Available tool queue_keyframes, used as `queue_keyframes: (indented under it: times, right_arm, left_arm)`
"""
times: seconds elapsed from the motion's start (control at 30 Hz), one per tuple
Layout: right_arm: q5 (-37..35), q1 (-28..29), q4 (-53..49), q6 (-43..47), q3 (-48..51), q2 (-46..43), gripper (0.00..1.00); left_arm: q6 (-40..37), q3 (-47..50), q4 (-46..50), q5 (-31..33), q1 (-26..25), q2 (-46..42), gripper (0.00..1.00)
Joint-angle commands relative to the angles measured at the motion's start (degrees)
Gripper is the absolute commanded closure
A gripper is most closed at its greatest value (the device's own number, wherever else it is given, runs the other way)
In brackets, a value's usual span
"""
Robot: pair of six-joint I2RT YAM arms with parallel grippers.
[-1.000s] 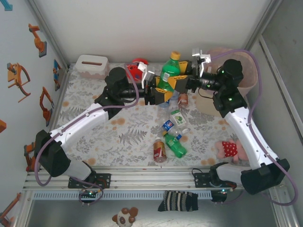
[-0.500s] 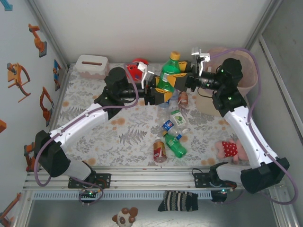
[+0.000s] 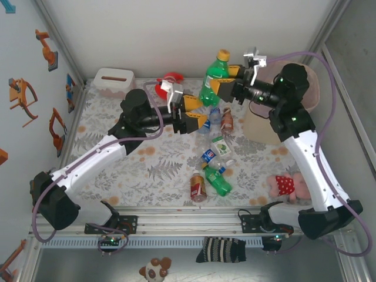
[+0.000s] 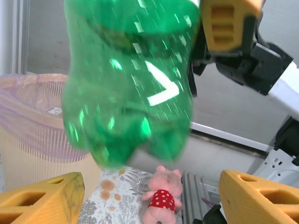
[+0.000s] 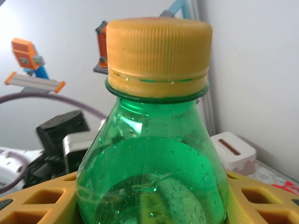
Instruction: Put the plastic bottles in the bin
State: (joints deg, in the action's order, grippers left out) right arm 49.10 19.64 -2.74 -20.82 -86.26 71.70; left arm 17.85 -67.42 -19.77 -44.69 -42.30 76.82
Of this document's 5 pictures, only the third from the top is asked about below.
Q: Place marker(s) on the clear bottle blue label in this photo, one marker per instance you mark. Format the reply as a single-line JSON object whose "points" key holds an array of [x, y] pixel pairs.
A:
{"points": [[206, 126]]}

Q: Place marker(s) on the green soda bottle yellow cap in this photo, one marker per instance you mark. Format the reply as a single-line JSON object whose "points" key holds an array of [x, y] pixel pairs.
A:
{"points": [[218, 182], [217, 69]]}

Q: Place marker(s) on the water bottle blue lettering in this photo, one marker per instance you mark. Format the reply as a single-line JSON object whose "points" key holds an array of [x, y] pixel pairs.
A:
{"points": [[215, 116]]}

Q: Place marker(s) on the brown drink bottle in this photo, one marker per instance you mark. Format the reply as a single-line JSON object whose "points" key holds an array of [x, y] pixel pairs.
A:
{"points": [[226, 122]]}

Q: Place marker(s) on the Pepsi bottle blue cap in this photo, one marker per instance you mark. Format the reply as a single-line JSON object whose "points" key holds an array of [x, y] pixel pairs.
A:
{"points": [[209, 156]]}

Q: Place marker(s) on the clear bottle lime label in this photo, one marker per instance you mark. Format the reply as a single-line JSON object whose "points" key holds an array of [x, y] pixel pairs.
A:
{"points": [[221, 148]]}

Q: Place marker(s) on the red gold label bottle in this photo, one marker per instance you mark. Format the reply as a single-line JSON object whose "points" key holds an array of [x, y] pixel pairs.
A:
{"points": [[198, 188]]}

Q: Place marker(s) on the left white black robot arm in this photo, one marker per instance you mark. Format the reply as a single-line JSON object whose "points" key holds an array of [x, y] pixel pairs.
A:
{"points": [[88, 161]]}

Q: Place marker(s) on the beige bin pink mesh liner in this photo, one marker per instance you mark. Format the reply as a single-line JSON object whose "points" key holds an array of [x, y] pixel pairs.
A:
{"points": [[258, 126]]}

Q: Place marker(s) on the red plush fish toy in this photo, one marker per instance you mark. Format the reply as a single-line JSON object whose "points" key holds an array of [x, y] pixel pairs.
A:
{"points": [[176, 77]]}

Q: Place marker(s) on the white tissue box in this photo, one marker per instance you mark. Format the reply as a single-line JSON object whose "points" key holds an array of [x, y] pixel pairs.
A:
{"points": [[113, 83]]}

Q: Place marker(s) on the pink plush red dotted dress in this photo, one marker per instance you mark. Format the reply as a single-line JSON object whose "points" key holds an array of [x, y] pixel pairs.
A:
{"points": [[285, 185]]}

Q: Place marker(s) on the black white striped sock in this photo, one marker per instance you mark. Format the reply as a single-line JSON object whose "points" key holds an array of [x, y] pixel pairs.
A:
{"points": [[220, 249]]}

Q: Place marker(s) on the small circuit board green LED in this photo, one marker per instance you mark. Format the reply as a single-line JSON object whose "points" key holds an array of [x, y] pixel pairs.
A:
{"points": [[277, 236], [111, 241]]}

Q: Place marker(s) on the brown white panda plush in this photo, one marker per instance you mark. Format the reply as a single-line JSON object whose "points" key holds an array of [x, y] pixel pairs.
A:
{"points": [[152, 270]]}

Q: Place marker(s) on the blue orange wall sticker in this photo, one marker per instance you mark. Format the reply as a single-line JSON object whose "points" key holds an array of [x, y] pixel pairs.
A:
{"points": [[70, 88]]}

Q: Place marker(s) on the aluminium frame post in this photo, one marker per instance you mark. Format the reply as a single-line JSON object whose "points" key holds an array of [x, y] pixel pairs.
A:
{"points": [[58, 35], [337, 11]]}

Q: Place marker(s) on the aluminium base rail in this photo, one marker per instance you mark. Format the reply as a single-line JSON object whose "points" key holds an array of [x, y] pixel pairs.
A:
{"points": [[188, 218]]}

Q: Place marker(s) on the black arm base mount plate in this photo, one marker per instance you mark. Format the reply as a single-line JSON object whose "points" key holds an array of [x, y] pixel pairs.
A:
{"points": [[249, 223], [129, 223]]}

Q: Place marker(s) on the orange chair shaped wall sticker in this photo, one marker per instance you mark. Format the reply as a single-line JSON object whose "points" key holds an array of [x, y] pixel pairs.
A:
{"points": [[14, 93]]}

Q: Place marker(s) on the small orange wall sticker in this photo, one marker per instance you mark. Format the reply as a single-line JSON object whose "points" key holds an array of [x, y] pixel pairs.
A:
{"points": [[3, 155]]}

